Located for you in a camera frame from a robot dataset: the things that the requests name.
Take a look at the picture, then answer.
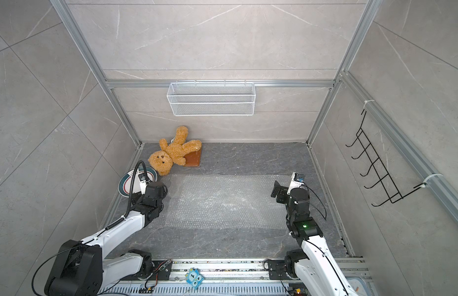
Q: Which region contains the white wire mesh basket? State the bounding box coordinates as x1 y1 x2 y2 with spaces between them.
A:
167 81 256 117

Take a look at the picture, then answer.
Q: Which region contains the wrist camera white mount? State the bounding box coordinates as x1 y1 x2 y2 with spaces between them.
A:
287 172 306 195
138 172 148 195

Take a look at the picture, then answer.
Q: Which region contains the brown teddy bear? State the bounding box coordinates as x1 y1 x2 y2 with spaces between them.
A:
148 126 202 176

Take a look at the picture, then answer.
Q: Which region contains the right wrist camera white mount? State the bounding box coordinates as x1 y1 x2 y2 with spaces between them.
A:
287 172 306 195

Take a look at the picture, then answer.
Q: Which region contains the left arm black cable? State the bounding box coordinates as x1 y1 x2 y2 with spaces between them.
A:
31 160 148 296

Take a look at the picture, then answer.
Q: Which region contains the brown wooden block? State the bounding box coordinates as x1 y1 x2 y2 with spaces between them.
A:
185 149 202 167

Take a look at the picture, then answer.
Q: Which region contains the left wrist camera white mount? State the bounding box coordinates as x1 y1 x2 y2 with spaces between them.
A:
138 172 148 195

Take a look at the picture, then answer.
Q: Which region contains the blue cartoon toy figure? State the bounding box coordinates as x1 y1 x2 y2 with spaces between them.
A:
185 268 204 290

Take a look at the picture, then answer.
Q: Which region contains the large bubble wrap sheet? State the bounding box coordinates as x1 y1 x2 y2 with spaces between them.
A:
150 174 290 229

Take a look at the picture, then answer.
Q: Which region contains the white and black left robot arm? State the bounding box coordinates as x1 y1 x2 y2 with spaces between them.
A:
44 181 168 296

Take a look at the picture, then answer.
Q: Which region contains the bubble plate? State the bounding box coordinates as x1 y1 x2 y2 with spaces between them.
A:
118 166 158 197

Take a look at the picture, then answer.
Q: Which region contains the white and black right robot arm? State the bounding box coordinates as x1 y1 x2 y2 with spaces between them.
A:
271 181 357 296

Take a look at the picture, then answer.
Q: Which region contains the black wire hook rack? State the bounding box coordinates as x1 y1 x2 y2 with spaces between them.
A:
345 110 427 207

